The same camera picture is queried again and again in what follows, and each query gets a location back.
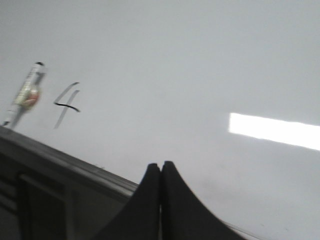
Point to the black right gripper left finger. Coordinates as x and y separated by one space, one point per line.
139 219

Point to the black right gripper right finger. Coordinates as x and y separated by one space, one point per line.
183 216

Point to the white whiteboard marker with tape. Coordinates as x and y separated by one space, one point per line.
27 95

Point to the white whiteboard with grey frame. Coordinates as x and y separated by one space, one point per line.
228 90

